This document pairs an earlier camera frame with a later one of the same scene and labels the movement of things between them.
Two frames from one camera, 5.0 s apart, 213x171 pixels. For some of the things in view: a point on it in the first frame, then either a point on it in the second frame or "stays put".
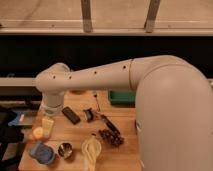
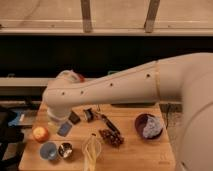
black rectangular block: (72, 116) stays put
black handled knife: (108, 122) stays put
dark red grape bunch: (111, 137) stays put
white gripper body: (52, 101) to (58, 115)
